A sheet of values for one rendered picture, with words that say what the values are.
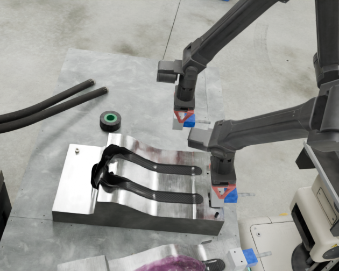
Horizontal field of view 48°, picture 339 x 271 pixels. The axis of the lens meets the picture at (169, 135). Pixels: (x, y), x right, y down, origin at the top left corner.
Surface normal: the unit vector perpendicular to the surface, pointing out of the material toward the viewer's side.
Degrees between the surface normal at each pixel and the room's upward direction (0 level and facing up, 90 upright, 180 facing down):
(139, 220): 90
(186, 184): 2
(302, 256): 0
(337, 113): 48
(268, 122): 69
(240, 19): 104
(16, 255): 0
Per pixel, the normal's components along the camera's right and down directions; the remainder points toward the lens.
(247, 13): -0.11, 0.86
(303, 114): -0.87, -0.37
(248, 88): 0.15, -0.68
